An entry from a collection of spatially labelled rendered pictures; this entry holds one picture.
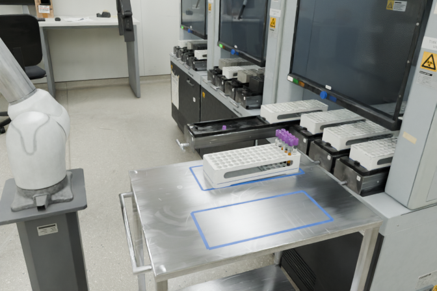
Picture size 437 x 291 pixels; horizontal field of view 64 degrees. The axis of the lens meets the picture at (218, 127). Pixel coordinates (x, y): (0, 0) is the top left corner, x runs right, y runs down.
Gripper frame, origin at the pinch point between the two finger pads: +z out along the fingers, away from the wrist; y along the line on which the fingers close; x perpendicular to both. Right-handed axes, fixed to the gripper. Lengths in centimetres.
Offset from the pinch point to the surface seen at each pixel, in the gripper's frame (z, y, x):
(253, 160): 35, 31, 30
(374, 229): 46, 59, 52
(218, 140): 45, -6, 32
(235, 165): 35, 32, 23
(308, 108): 38, -9, 76
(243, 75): 37, -67, 70
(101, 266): 120, -36, -22
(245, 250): 41, 59, 15
